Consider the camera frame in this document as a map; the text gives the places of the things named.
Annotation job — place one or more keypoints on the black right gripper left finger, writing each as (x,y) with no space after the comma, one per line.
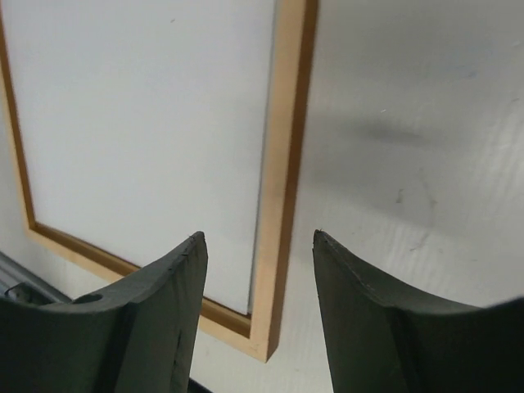
(134,335)

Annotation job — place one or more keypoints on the white photo paper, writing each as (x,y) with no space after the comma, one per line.
(143,122)

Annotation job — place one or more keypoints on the aluminium front rail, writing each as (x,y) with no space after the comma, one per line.
(19,284)

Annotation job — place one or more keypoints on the wooden picture frame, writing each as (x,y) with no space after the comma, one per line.
(256,334)

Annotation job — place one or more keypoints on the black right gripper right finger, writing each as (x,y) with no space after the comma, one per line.
(384,335)

